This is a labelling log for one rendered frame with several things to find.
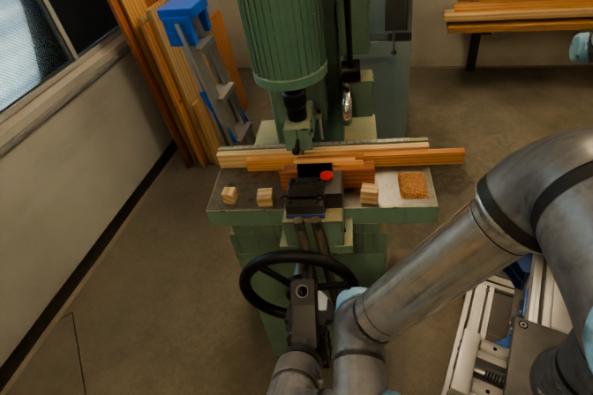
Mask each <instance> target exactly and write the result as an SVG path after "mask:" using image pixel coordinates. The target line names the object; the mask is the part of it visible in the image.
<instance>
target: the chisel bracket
mask: <svg viewBox="0 0 593 395"><path fill-rule="evenodd" d="M306 110H307V118H306V119H305V120H303V121H302V122H298V123H293V122H291V121H290V120H289V119H288V115H287V113H286V117H285V122H284V126H283V136H284V140H285V145H286V150H287V151H292V149H293V148H294V147H295V143H296V140H297V139H299V140H300V142H299V147H298V149H299V150H300V151H307V150H312V148H313V142H314V130H315V121H316V119H314V117H313V113H314V104H313V101H307V103H306Z"/></svg>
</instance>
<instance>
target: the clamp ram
mask: <svg viewBox="0 0 593 395"><path fill-rule="evenodd" d="M296 170H297V175H298V178H304V177H320V173H321V172H323V171H333V163H332V162H330V163H308V164H297V165H296Z"/></svg>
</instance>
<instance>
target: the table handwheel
mask: <svg viewBox="0 0 593 395"><path fill-rule="evenodd" d="M282 263H294V271H293V276H291V277H289V278H286V277H284V276H282V275H280V274H279V273H277V272H275V271H273V270H272V269H270V268H268V266H269V265H276V264H282ZM305 264H308V265H315V266H318V267H321V268H324V269H326V270H329V271H330V272H333V273H334V274H336V275H337V276H339V277H340V278H341V279H342V280H343V281H338V282H331V283H319V284H318V291H319V290H320V291H322V290H329V289H342V288H347V289H348V290H350V289H351V288H352V287H360V285H359V282H358V280H357V277H356V275H355V274H354V273H353V272H352V271H351V270H350V269H349V268H348V267H347V266H346V265H344V264H343V263H341V262H339V261H337V260H336V259H333V258H331V257H328V256H326V255H323V254H319V253H317V252H312V251H307V250H277V251H272V252H268V253H266V254H263V255H260V256H258V257H255V258H254V259H253V260H252V261H250V262H249V263H248V264H247V265H246V266H245V267H244V269H243V270H242V271H241V273H240V276H239V287H240V290H241V293H242V294H243V296H244V298H245V299H246V300H247V302H249V303H250V304H251V305H252V306H253V307H255V308H256V309H259V310H260V311H262V312H264V313H266V314H268V315H270V316H273V317H278V318H280V319H285V317H286V313H287V310H288V309H289V308H287V309H286V308H283V307H279V306H276V305H274V304H272V303H270V302H267V301H265V300H264V299H262V298H261V297H260V296H258V295H257V294H256V293H255V292H254V290H253V289H252V287H251V277H252V276H253V274H254V273H255V272H257V271H260V272H263V273H264V274H266V275H268V276H269V277H271V278H273V279H276V280H277V281H279V282H281V283H282V284H283V285H284V286H286V287H287V288H286V297H287V299H288V300H290V282H291V281H292V280H294V279H302V278H303V276H304V270H305V267H306V265H305ZM289 307H290V304H289Z"/></svg>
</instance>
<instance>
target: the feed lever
mask: <svg viewBox="0 0 593 395"><path fill-rule="evenodd" d="M343 7H344V19H345V32H346V44H347V57H348V60H342V82H343V83H348V82H359V80H361V77H360V60H359V59H353V47H352V24H351V1H350V0H343Z"/></svg>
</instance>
